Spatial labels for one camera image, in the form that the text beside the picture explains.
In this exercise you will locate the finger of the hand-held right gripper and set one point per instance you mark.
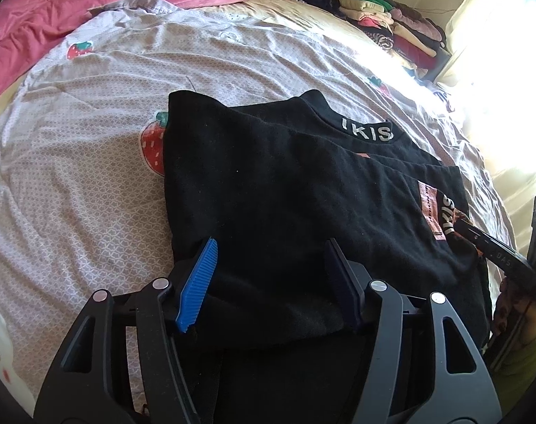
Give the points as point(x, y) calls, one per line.
point(471, 234)

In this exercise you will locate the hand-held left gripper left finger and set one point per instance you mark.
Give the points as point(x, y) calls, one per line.
point(197, 291)

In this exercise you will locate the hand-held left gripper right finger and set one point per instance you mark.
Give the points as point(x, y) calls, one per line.
point(343, 287)

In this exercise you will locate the black sweater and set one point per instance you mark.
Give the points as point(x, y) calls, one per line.
point(294, 194)

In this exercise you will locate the pile of folded clothes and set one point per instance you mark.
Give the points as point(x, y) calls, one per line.
point(404, 31)

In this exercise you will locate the person's right hand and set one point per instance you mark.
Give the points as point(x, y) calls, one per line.
point(526, 318)

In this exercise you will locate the printed pink bed cover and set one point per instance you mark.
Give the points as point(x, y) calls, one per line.
point(73, 185)

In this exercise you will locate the white curtain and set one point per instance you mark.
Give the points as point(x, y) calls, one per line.
point(493, 53)

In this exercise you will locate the dark garment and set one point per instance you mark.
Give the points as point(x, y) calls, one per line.
point(316, 0)

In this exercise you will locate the pink quilt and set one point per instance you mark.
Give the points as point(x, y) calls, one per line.
point(73, 9)

